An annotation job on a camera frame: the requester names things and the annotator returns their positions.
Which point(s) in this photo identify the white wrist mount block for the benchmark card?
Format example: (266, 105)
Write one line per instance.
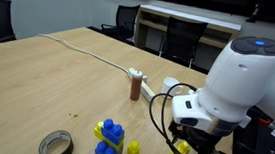
(188, 111)

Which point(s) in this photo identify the brown sauce bottle white cap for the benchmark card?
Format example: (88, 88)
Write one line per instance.
(136, 87)

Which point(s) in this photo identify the small yellow toy block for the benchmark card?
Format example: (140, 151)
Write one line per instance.
(133, 150)

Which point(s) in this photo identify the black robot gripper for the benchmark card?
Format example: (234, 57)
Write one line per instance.
(197, 138)

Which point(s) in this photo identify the beige power strip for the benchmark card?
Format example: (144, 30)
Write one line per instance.
(148, 92)

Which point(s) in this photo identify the yellow block between blue blocks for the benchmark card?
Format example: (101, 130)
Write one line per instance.
(98, 131)

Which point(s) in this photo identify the black tape roll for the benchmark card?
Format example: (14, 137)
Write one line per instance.
(46, 146)

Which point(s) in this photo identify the white ceramic mug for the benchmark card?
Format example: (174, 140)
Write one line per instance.
(169, 85)

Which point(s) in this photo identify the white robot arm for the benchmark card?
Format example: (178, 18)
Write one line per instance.
(244, 79)

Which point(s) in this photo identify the wooden wall shelf unit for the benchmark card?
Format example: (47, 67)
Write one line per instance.
(189, 19)

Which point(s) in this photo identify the white plug adapter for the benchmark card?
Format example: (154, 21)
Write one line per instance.
(144, 78)

